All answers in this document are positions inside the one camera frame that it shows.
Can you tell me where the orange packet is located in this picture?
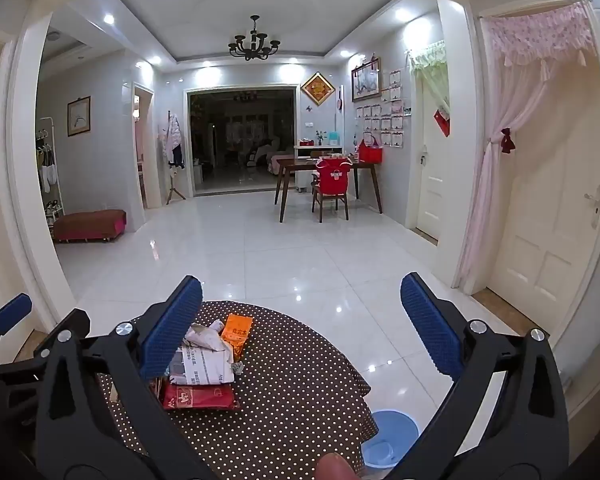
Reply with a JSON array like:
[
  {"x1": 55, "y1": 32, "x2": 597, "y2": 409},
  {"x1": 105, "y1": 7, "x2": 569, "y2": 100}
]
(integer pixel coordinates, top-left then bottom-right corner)
[{"x1": 220, "y1": 313, "x2": 255, "y2": 361}]

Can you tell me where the red door hanging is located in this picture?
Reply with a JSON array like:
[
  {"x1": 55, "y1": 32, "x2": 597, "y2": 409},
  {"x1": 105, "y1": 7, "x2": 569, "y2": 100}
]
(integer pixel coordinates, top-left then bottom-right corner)
[{"x1": 433, "y1": 105, "x2": 452, "y2": 137}]

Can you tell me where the group of wall certificates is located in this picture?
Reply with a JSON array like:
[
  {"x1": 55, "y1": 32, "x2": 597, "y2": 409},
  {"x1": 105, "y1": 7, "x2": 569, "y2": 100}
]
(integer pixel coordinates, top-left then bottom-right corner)
[{"x1": 355, "y1": 70, "x2": 406, "y2": 148}]

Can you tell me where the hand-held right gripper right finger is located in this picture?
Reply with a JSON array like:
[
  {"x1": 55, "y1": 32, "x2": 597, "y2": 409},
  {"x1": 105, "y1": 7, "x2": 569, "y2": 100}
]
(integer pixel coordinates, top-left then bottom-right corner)
[{"x1": 399, "y1": 272, "x2": 570, "y2": 480}]

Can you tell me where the black chandelier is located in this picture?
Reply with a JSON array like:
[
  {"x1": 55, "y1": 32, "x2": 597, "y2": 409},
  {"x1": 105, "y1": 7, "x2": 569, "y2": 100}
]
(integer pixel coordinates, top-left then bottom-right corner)
[{"x1": 228, "y1": 15, "x2": 281, "y2": 61}]

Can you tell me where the white coat rack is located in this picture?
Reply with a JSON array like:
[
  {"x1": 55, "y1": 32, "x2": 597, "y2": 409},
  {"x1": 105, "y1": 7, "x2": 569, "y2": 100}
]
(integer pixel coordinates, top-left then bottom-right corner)
[{"x1": 35, "y1": 116, "x2": 66, "y2": 226}]

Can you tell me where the wide white panel door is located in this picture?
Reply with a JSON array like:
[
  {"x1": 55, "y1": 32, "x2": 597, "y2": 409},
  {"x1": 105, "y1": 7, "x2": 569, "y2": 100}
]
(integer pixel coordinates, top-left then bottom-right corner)
[{"x1": 485, "y1": 60, "x2": 600, "y2": 333}]

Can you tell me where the brown polka dot tablecloth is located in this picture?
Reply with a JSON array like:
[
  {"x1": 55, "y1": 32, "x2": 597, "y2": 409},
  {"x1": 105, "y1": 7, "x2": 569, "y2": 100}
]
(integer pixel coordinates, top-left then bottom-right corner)
[{"x1": 95, "y1": 300, "x2": 381, "y2": 480}]

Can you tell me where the narrow white door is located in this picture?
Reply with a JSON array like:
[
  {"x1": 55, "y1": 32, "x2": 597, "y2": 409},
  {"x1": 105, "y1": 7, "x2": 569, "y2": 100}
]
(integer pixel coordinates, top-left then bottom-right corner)
[{"x1": 416, "y1": 62, "x2": 451, "y2": 241}]

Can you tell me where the white bottle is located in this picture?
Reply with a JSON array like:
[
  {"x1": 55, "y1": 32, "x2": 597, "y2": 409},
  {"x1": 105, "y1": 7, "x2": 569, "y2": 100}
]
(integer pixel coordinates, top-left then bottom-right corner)
[{"x1": 182, "y1": 320, "x2": 233, "y2": 353}]

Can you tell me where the pink hanging jacket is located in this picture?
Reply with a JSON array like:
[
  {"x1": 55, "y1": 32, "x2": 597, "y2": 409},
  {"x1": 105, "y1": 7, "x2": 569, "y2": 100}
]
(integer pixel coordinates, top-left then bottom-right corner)
[{"x1": 161, "y1": 112, "x2": 186, "y2": 168}]

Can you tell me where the pink door curtain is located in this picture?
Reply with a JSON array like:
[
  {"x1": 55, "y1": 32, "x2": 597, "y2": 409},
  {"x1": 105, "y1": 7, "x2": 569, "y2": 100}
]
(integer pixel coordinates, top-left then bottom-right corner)
[{"x1": 452, "y1": 2, "x2": 595, "y2": 293}]

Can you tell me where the white sideboard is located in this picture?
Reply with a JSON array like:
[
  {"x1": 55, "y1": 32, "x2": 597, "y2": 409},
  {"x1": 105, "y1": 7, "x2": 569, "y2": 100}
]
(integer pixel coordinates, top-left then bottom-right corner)
[{"x1": 293, "y1": 144, "x2": 346, "y2": 193}]

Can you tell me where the white armchair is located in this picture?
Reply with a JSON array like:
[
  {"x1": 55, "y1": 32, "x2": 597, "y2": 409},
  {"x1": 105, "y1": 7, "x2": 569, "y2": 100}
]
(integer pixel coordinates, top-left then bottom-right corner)
[{"x1": 256, "y1": 142, "x2": 280, "y2": 167}]

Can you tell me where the wooden chair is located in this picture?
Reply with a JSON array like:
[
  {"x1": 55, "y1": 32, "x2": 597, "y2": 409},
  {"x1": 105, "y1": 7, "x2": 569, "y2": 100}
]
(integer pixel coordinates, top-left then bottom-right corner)
[{"x1": 311, "y1": 152, "x2": 352, "y2": 223}]

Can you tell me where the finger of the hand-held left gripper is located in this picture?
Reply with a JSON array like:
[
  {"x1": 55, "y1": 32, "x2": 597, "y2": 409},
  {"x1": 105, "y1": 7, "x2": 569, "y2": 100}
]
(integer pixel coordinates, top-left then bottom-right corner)
[
  {"x1": 0, "y1": 293, "x2": 33, "y2": 361},
  {"x1": 0, "y1": 308, "x2": 92, "y2": 368}
]

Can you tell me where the red basket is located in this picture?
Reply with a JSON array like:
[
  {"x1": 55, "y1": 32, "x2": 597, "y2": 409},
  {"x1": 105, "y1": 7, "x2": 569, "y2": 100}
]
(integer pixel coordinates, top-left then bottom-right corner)
[{"x1": 357, "y1": 132, "x2": 385, "y2": 164}]

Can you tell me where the red packet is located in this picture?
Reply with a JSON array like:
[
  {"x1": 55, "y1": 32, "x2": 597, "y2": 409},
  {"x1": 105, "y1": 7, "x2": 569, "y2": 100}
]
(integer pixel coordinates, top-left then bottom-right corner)
[{"x1": 161, "y1": 380, "x2": 241, "y2": 412}]

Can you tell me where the red upholstered bench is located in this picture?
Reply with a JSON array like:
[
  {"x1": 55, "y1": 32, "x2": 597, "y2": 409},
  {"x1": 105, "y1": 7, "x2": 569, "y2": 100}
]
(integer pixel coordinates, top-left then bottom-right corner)
[{"x1": 52, "y1": 209, "x2": 127, "y2": 245}]

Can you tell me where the blue white cardboard box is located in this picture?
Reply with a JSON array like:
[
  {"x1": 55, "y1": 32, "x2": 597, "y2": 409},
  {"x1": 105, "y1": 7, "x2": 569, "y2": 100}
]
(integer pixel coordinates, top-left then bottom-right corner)
[{"x1": 169, "y1": 345, "x2": 237, "y2": 387}]

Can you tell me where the wooden coat stand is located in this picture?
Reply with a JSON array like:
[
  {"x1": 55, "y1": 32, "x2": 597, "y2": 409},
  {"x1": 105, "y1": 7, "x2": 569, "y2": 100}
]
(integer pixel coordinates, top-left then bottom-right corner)
[{"x1": 165, "y1": 110, "x2": 187, "y2": 205}]

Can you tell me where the wooden dining table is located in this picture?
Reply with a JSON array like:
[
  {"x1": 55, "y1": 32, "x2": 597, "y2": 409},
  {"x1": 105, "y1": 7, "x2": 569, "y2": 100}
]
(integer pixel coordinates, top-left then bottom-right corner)
[{"x1": 274, "y1": 156, "x2": 384, "y2": 223}]

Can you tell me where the white hanging bag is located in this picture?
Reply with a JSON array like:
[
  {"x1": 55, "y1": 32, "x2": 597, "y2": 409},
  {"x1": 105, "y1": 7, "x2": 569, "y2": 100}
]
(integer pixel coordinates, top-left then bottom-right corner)
[{"x1": 39, "y1": 152, "x2": 58, "y2": 193}]

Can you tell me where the red diamond wall decoration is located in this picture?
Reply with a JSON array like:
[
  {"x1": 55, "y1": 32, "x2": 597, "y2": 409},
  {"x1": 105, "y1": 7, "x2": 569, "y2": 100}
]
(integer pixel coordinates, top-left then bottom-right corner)
[{"x1": 300, "y1": 71, "x2": 337, "y2": 107}]

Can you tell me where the small framed painting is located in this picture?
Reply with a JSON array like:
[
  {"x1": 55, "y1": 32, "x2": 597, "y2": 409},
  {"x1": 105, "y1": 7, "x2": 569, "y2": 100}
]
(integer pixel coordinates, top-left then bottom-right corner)
[{"x1": 67, "y1": 96, "x2": 92, "y2": 137}]

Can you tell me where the green door curtain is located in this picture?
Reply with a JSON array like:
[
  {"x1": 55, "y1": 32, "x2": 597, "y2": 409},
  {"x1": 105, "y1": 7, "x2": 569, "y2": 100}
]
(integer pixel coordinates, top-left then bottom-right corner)
[{"x1": 409, "y1": 42, "x2": 450, "y2": 111}]

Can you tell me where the large framed picture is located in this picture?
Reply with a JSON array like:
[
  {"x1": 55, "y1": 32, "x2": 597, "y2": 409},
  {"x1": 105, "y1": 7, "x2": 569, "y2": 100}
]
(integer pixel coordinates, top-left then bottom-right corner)
[{"x1": 351, "y1": 57, "x2": 382, "y2": 103}]

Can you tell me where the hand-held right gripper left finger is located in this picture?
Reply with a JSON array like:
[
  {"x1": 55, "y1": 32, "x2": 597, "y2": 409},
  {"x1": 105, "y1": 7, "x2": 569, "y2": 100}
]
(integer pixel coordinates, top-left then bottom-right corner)
[{"x1": 34, "y1": 275, "x2": 216, "y2": 480}]

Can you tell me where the red chair cover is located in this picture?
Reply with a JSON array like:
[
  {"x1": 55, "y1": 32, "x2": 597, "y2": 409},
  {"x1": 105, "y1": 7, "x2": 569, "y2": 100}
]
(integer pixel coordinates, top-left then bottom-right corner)
[{"x1": 314, "y1": 156, "x2": 352, "y2": 196}]

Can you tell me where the person's right hand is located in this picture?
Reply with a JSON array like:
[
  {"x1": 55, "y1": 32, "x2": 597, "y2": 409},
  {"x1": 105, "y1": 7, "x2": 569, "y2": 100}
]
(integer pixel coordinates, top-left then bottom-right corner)
[{"x1": 316, "y1": 452, "x2": 356, "y2": 480}]

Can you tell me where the blue trash bin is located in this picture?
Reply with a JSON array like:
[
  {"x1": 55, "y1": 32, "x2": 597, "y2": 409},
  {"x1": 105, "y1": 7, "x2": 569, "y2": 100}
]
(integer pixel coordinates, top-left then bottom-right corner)
[{"x1": 361, "y1": 410, "x2": 421, "y2": 476}]

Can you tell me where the pink sofa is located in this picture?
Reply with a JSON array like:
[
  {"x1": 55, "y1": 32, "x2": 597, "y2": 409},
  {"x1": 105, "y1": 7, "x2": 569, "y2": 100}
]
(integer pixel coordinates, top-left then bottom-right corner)
[{"x1": 271, "y1": 152, "x2": 297, "y2": 177}]

